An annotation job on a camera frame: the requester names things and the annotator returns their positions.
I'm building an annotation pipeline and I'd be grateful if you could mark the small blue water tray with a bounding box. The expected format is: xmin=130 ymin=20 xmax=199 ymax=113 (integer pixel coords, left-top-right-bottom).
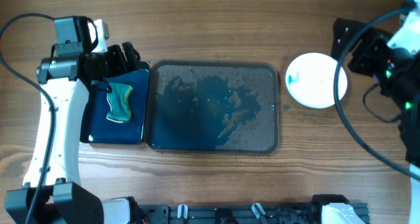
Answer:
xmin=80 ymin=68 xmax=150 ymax=145

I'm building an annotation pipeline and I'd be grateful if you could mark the large black serving tray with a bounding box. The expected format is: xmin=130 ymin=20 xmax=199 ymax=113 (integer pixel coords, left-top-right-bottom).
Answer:
xmin=144 ymin=60 xmax=281 ymax=156

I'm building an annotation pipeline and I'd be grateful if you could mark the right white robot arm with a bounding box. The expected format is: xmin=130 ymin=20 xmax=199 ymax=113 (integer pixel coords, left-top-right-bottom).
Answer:
xmin=331 ymin=0 xmax=419 ymax=223

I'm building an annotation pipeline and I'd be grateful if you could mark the green yellow scrubbing sponge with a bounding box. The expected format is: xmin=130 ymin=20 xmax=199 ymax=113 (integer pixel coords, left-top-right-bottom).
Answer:
xmin=106 ymin=82 xmax=133 ymax=123

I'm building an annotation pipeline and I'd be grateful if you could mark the white plate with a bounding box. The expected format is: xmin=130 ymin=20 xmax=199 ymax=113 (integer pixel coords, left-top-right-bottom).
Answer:
xmin=285 ymin=53 xmax=337 ymax=109

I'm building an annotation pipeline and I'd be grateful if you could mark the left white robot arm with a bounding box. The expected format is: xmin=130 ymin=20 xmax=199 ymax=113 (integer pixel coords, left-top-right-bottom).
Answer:
xmin=5 ymin=42 xmax=148 ymax=223

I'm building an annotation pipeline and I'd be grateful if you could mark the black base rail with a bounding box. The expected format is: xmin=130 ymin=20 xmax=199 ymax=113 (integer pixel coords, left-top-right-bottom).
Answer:
xmin=140 ymin=202 xmax=322 ymax=224

